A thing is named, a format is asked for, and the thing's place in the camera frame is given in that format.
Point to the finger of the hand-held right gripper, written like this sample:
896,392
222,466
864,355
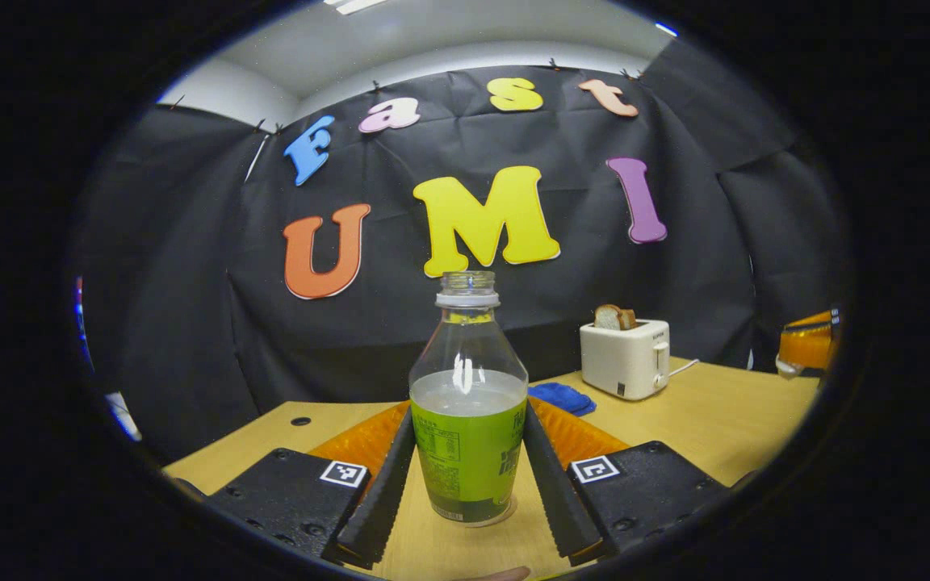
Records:
808,343

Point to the white toaster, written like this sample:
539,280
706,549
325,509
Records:
622,363

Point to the black backdrop cloth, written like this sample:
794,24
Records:
190,323

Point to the toast bread slice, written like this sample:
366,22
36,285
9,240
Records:
612,318

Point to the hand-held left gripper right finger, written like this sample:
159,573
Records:
554,492

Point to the ceiling light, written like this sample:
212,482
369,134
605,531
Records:
356,5

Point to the green label water bottle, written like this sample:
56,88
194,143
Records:
465,460

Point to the blue towel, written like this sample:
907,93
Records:
563,399

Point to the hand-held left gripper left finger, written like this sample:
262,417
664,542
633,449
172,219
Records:
384,492

